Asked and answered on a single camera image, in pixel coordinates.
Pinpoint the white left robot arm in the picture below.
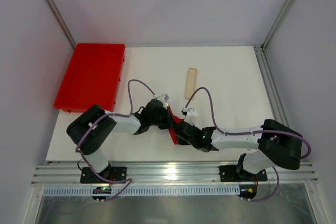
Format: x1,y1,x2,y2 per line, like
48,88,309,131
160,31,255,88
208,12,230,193
66,99,182,184

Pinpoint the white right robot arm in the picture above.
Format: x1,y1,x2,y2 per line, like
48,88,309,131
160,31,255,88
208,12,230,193
174,119,303,182

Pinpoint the beige utensil holder tray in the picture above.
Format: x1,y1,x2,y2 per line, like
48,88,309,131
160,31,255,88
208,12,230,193
184,68,197,100

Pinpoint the red plastic tray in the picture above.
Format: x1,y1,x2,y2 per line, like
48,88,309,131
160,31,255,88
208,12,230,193
54,43,125,113

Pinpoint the right black controller board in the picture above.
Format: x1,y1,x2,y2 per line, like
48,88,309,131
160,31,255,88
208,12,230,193
238,185,257,201

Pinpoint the black controller board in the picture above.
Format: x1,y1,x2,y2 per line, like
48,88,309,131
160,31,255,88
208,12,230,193
238,185,257,201
91,186,111,202

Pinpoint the left black controller board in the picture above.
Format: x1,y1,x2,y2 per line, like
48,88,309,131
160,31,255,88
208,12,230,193
91,186,111,202

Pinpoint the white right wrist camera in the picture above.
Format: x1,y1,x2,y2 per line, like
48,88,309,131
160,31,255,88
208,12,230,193
183,108,198,126

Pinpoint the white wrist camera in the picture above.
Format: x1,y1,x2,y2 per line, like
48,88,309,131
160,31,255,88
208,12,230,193
154,94,169,108
183,108,198,126

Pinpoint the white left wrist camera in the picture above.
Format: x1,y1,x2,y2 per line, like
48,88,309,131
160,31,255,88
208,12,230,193
154,94,169,108

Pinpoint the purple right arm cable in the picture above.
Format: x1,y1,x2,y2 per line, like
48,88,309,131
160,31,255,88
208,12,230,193
182,87,312,202

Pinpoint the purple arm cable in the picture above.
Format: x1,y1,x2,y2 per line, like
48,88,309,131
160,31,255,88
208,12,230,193
75,79,158,214
182,87,312,202

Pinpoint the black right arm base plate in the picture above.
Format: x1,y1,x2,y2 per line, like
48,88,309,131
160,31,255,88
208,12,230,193
218,165,268,182

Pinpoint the white slotted cable duct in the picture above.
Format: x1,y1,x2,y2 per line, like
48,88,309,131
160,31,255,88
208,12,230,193
43,185,239,197

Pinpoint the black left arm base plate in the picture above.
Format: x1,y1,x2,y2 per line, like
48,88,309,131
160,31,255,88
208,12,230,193
80,166,127,184

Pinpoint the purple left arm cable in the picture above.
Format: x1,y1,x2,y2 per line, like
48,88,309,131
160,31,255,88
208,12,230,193
75,79,158,214

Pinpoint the aluminium right side rail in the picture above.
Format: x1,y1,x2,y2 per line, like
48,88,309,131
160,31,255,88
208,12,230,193
253,45,301,162

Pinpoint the aluminium rail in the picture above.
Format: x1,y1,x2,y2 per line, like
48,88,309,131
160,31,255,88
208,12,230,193
31,162,318,186
253,45,301,162

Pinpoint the aluminium front rail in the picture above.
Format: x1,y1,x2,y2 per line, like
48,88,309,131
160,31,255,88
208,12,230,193
31,162,318,186

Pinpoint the left aluminium corner post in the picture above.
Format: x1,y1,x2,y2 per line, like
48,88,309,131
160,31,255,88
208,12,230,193
45,0,77,49

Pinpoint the aluminium corner post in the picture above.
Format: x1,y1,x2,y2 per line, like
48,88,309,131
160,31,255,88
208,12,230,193
45,0,77,49
261,0,296,50

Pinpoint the right aluminium corner post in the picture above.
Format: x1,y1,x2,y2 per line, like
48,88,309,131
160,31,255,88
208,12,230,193
261,0,296,50

